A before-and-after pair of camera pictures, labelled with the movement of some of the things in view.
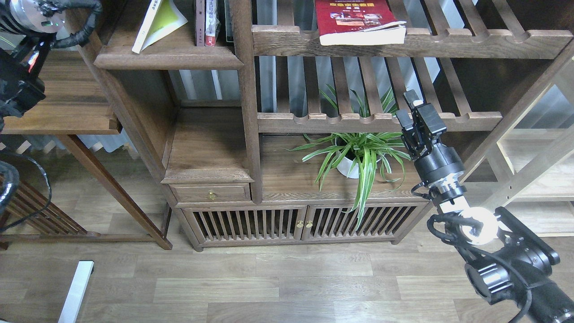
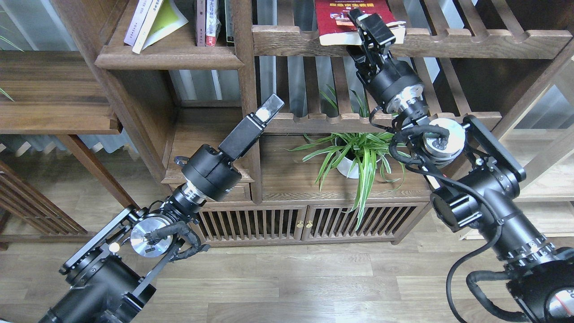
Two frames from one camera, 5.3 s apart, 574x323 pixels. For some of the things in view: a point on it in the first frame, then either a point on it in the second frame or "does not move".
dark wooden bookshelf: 276,119 does not move
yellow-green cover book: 163,17 does not move
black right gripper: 435,161 -> 397,85
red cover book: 358,22 does not move
